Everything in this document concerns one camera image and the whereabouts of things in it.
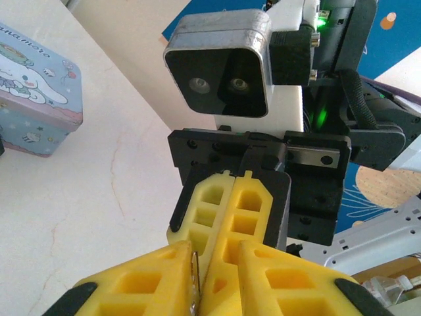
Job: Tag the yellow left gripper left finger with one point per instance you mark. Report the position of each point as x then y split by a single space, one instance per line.
131 289

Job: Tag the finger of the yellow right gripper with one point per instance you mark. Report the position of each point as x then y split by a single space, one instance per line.
263 210
197 204

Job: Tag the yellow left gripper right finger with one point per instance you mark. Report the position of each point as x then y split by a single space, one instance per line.
312 296

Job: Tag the silver key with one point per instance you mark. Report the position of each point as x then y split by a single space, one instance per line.
195 279

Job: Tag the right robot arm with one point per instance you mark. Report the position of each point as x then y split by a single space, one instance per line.
388 112

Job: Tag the clear plastic packaging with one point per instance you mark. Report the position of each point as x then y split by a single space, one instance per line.
388 289

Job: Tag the blue patterned cloth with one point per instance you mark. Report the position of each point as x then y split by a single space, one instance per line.
378 39

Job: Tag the blue cartoon tin box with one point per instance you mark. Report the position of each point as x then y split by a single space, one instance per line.
36 98

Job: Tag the white metal frame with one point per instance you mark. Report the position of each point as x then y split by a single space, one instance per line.
378 237

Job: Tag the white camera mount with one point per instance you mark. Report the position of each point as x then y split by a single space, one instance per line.
286 108

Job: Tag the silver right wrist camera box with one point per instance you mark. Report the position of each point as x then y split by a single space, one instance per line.
213 42

